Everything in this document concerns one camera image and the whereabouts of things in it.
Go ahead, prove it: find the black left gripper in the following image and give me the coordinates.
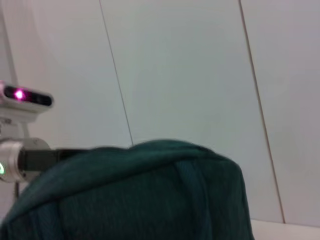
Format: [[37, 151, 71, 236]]
[[18, 147, 96, 172]]

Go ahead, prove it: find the dark teal fabric lunch bag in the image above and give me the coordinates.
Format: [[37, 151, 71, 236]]
[[0, 139, 256, 240]]

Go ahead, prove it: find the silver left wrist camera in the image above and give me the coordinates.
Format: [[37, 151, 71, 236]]
[[0, 80, 55, 124]]

